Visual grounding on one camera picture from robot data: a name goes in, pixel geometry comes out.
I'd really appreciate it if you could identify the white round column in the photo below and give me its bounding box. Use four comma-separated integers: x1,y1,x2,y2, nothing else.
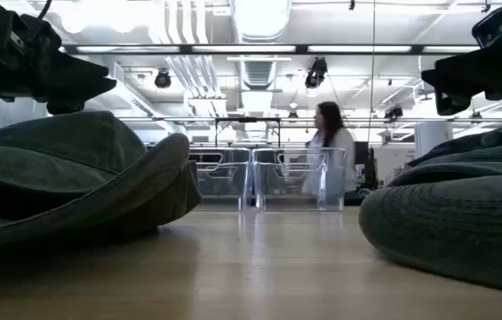
413,120,454,159

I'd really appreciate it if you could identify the black overhead light bar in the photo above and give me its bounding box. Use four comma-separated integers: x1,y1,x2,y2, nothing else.
60,43,482,56

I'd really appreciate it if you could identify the black ceiling spotlight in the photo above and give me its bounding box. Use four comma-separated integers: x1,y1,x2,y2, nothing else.
383,105,405,123
154,69,173,90
304,57,329,90

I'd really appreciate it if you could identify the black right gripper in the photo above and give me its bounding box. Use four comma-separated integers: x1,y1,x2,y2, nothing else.
420,44,502,117

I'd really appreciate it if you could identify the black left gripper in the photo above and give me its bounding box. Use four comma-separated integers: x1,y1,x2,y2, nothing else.
0,0,118,116

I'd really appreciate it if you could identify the black computer monitor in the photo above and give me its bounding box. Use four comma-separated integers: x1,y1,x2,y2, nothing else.
354,140,379,191

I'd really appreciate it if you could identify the dark green bucket hat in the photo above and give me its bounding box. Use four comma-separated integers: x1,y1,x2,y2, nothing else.
358,124,502,297
0,110,203,250

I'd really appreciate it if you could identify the person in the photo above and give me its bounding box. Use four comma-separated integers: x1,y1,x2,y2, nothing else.
305,100,358,197

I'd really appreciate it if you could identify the clear plastic bin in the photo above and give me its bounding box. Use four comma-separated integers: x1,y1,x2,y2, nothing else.
251,147,347,212
187,147,252,212

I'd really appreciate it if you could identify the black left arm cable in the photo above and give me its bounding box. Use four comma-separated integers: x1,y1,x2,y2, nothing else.
36,0,54,21

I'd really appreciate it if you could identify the silver ceiling ventilation duct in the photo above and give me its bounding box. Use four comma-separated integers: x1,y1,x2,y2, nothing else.
231,0,292,44

